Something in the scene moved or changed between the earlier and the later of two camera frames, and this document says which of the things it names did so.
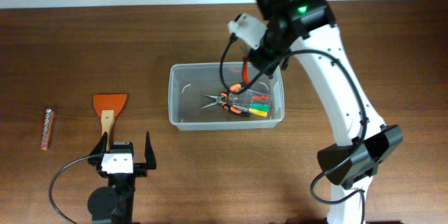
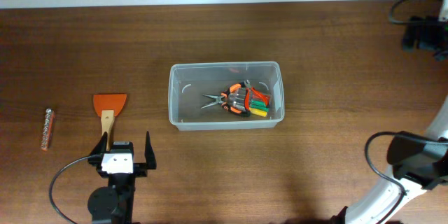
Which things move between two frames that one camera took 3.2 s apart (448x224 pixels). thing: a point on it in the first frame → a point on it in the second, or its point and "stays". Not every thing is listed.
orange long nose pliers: x=220 y=99 stays
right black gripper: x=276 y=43 → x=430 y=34
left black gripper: x=141 y=169 stays
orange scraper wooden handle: x=108 y=106 stays
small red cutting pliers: x=246 y=72 → x=267 y=99
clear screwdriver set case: x=251 y=103 stays
